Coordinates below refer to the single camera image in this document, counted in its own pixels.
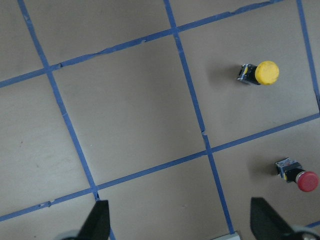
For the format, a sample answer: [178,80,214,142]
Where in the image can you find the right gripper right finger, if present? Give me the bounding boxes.
[250,197,296,240]

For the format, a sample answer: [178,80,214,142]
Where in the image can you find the red push button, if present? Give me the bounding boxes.
[275,157,320,193]

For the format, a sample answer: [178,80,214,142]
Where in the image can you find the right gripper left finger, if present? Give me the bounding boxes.
[76,200,111,240]

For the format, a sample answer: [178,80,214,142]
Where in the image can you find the yellow push button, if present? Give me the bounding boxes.
[237,60,280,86]

